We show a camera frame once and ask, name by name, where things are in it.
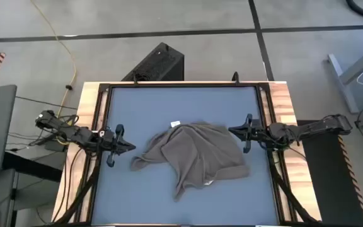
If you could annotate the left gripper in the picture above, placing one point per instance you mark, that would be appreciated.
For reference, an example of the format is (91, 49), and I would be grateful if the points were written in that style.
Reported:
(107, 143)

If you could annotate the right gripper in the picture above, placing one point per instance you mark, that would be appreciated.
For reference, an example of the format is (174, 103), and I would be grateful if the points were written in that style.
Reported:
(258, 134)

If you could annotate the grey woven towel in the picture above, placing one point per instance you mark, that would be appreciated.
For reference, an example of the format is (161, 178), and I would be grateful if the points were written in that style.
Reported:
(194, 148)

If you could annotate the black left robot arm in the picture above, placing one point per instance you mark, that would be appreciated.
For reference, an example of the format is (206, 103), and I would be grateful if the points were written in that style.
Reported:
(74, 134)

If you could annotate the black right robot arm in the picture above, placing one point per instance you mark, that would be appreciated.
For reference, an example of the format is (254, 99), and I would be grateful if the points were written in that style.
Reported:
(310, 127)

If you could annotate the blue table mat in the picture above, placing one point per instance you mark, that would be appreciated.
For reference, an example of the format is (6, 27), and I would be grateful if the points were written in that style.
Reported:
(143, 195)

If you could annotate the black clamp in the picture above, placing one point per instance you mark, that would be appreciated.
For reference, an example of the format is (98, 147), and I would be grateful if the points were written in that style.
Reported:
(235, 78)

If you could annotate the black perforated computer tower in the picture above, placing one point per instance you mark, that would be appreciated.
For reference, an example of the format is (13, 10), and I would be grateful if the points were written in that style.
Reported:
(162, 63)

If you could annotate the grey metal desk leg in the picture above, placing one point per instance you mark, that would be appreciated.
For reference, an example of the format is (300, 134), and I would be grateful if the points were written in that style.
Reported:
(362, 63)

